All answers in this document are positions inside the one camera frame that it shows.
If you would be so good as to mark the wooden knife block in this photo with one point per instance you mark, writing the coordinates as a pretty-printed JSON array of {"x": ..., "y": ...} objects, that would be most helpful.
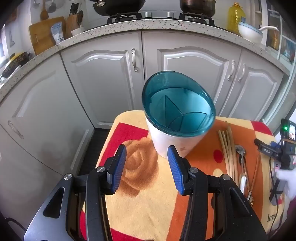
[{"x": 71, "y": 25}]

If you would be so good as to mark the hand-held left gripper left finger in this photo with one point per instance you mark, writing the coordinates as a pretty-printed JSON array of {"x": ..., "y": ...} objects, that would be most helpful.
[{"x": 118, "y": 171}]

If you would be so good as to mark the wooden cutting board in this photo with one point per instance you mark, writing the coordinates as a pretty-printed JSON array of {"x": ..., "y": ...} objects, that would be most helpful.
[{"x": 41, "y": 34}]

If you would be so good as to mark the yellow oil bottle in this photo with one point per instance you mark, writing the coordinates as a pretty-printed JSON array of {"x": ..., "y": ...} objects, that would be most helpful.
[{"x": 234, "y": 18}]

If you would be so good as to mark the wooden chopstick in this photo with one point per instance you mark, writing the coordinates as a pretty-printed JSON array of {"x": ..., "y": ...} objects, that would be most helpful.
[
  {"x": 230, "y": 148},
  {"x": 223, "y": 149},
  {"x": 227, "y": 150},
  {"x": 233, "y": 150}
]

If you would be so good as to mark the person's right hand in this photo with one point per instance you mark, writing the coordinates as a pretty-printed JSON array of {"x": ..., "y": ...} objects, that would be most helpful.
[{"x": 289, "y": 183}]

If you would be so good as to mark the metal ladle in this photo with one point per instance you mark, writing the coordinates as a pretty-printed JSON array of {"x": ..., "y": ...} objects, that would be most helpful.
[{"x": 36, "y": 3}]

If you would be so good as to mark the metal spoon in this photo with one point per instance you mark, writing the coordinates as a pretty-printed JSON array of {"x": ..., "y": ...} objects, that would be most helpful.
[{"x": 240, "y": 149}]

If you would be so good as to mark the white blue rimmed bowl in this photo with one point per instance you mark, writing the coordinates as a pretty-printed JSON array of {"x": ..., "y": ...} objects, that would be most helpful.
[{"x": 249, "y": 34}]

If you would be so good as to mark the metal spatula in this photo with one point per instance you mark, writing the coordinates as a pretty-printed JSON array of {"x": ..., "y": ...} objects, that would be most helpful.
[{"x": 52, "y": 7}]

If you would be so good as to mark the white cabinet door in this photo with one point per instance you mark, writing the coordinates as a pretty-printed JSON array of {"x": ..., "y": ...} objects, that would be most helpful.
[
  {"x": 259, "y": 92},
  {"x": 99, "y": 81},
  {"x": 41, "y": 111},
  {"x": 192, "y": 62}
]

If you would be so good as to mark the metal peeler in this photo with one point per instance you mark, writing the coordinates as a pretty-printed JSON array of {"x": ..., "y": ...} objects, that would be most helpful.
[{"x": 11, "y": 39}]

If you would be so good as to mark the black wok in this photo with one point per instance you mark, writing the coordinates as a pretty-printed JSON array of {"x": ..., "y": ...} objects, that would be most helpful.
[{"x": 115, "y": 8}]

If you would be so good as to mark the wooden spatula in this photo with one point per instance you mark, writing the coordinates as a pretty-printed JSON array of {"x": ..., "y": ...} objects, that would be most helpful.
[{"x": 44, "y": 14}]

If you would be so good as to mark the rose printed orange blanket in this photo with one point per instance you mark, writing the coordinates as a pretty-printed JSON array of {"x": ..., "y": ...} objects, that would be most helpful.
[{"x": 148, "y": 208}]

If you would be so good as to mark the white teal utensil holder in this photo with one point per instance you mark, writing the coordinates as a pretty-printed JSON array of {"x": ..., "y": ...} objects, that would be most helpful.
[{"x": 166, "y": 143}]

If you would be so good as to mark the white blue salt packet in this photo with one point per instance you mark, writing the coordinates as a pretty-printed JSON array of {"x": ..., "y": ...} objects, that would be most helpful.
[{"x": 57, "y": 32}]

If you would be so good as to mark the speckled stone countertop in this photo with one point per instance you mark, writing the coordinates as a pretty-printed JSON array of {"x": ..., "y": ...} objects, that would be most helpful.
[{"x": 161, "y": 26}]

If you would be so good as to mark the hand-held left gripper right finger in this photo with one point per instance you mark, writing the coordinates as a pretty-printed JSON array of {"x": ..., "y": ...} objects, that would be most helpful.
[{"x": 175, "y": 171}]

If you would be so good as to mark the dark cooking pot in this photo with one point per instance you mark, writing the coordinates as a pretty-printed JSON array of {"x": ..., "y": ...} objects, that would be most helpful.
[{"x": 196, "y": 7}]

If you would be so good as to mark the small white bowl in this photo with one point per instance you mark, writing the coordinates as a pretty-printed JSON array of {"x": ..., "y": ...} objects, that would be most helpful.
[{"x": 77, "y": 31}]

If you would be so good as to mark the gold metal utensil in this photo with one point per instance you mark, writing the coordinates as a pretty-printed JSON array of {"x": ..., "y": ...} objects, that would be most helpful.
[{"x": 251, "y": 201}]

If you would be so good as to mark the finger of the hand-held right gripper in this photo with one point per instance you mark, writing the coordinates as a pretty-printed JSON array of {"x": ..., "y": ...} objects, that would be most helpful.
[{"x": 267, "y": 150}]

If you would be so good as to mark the black gas stove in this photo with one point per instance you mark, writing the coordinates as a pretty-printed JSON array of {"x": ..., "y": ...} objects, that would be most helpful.
[{"x": 124, "y": 17}]

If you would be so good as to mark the black yellow casserole pot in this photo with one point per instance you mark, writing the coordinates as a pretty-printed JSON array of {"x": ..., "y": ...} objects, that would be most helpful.
[{"x": 16, "y": 61}]

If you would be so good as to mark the silver stove knob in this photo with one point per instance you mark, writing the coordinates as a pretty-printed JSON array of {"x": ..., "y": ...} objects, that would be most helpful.
[
  {"x": 170, "y": 15},
  {"x": 148, "y": 14}
]

